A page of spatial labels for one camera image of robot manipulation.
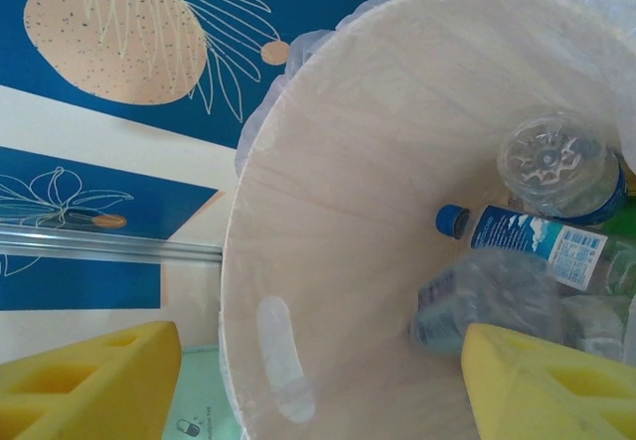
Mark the mint green zip case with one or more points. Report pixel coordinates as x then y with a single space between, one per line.
199 400

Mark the water bottle round logo label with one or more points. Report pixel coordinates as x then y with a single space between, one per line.
551 162

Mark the translucent pink bin liner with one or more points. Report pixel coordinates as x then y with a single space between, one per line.
308 47

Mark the aluminium frame post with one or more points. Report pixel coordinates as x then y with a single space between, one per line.
99 246

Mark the white plastic waste bin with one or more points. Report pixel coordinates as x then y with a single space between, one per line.
358 162

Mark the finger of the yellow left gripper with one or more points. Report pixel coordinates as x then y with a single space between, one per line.
89 390

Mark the green plastic bottle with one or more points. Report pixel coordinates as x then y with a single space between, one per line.
623 261

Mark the water bottle blue mountain label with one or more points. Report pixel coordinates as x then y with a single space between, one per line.
517 234

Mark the water bottle white cap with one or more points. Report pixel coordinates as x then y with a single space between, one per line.
477 296

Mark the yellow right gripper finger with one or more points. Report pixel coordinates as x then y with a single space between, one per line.
536 390

